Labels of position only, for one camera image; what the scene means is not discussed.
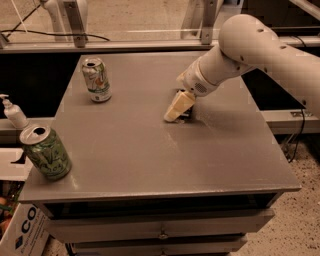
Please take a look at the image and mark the white green 7up can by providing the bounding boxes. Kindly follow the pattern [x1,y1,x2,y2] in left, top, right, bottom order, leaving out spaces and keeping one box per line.
[82,57,112,103]

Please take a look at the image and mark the green soda can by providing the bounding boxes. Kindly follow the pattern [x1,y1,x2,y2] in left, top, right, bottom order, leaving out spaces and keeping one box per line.
[19,124,72,181]

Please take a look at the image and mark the grey drawer cabinet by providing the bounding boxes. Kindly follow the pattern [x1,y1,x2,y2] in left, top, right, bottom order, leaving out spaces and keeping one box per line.
[20,52,300,256]

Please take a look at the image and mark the dark blue snack bar wrapper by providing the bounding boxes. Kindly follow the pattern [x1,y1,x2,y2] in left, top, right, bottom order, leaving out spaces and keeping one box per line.
[176,90,195,120]

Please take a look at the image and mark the metal frame rail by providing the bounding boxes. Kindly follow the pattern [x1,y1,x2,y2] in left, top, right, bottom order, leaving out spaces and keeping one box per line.
[0,0,320,54]

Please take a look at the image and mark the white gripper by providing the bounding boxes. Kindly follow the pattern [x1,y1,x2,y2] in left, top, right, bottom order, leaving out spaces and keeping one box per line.
[164,60,218,122]

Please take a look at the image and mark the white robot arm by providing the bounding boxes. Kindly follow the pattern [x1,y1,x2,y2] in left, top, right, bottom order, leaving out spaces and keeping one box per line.
[164,14,320,122]

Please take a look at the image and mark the white pump lotion bottle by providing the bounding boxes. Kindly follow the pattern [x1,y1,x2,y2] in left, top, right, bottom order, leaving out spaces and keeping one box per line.
[0,94,29,129]

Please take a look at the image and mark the white cardboard box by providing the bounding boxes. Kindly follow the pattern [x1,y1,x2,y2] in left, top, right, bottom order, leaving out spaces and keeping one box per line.
[0,147,50,256]

